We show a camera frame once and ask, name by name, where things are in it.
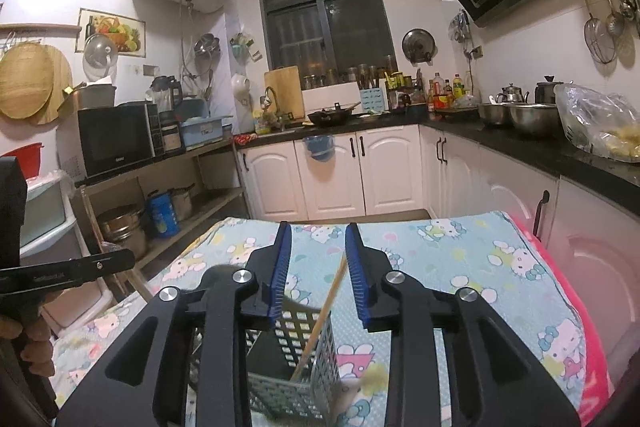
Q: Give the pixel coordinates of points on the blue canister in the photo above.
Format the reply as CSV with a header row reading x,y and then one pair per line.
x,y
162,214

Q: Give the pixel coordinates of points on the stainless steel pot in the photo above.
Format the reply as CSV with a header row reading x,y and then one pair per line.
x,y
538,120

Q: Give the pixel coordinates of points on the hanging wire strainer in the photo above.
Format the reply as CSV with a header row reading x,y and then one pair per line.
x,y
598,41

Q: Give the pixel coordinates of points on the steel kettle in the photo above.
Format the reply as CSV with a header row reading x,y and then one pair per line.
x,y
512,94

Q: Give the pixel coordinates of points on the white plastic drawer unit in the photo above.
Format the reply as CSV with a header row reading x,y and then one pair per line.
x,y
50,234

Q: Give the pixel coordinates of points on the steel stockpot on shelf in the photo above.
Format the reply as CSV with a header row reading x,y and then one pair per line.
x,y
122,226

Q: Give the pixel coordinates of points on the clear plastic bag of food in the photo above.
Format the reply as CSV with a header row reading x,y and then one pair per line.
x,y
602,125

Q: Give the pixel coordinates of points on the Hello Kitty blue tablecloth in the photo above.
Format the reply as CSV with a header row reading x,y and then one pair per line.
x,y
485,253

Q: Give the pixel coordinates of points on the green plastic utensil holder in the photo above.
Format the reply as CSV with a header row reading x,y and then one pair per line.
x,y
272,357

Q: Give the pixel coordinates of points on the black wok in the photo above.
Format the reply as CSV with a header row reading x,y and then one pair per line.
x,y
332,116

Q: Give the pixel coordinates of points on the wooden cutting board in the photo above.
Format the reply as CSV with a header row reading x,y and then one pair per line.
x,y
285,82

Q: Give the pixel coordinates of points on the hanging steel ladle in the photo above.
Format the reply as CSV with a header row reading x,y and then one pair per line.
x,y
615,23

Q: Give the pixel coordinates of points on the person's left hand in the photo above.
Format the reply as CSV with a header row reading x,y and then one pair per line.
x,y
38,351

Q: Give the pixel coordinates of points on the hanging dark pot lid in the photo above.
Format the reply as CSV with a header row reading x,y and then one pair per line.
x,y
418,46

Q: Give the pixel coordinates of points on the round bamboo tray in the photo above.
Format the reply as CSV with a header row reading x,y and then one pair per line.
x,y
26,80

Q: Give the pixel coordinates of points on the pink LOVE blanket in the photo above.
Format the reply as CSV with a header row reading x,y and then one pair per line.
x,y
598,385

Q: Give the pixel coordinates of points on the glass pot lid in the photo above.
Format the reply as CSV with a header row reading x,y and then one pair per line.
x,y
100,57

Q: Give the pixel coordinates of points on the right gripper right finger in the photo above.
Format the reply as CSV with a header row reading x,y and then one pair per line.
x,y
493,377

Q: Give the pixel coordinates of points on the framed fruit picture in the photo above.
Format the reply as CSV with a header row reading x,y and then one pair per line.
x,y
128,34

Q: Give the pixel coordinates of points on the black microwave oven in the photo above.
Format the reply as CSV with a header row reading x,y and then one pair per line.
x,y
94,142

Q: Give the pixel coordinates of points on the blue knife block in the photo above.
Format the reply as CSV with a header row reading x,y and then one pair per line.
x,y
373,100

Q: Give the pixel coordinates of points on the wooden shelf rack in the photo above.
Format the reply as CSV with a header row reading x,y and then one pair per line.
x,y
210,174

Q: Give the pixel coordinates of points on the red plastic basin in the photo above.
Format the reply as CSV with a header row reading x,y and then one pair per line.
x,y
28,157

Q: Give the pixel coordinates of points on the blender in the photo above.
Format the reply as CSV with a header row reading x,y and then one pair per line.
x,y
166,93

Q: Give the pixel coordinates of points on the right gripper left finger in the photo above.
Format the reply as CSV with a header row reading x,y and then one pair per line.
x,y
142,378

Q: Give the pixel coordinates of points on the dark kitchen window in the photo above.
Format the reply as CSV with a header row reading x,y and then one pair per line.
x,y
317,36

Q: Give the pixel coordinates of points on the bamboo chopstick pair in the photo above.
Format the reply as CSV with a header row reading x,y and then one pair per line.
x,y
323,315

